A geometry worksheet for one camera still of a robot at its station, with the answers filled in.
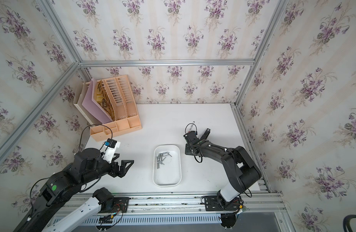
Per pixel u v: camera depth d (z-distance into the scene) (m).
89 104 0.84
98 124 0.95
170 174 0.84
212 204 0.73
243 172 0.45
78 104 0.80
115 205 0.72
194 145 0.69
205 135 1.00
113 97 1.11
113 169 0.55
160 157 0.90
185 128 1.05
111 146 0.55
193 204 0.75
